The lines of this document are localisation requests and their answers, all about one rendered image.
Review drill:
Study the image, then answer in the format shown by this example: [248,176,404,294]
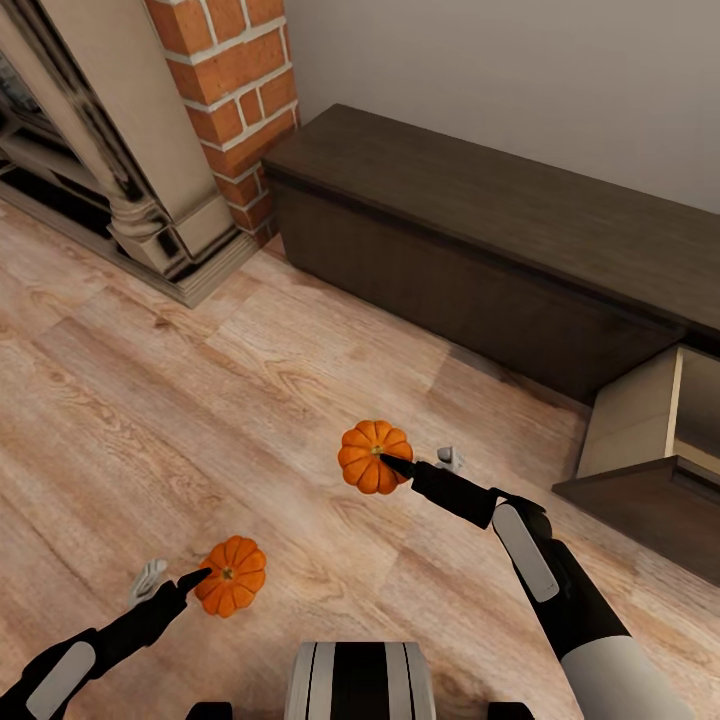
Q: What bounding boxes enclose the robot trunk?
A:
[284,641,436,720]

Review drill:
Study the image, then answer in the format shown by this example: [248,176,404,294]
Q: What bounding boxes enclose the pumpkin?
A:
[194,535,267,618]
[338,419,413,495]

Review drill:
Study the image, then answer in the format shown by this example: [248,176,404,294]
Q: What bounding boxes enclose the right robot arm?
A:
[380,446,695,720]

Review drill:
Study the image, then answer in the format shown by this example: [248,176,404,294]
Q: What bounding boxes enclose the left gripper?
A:
[118,567,211,655]

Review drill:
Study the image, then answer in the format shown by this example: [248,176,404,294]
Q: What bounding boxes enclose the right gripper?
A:
[380,453,471,515]

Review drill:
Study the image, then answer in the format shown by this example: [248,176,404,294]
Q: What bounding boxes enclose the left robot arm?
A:
[0,558,211,720]

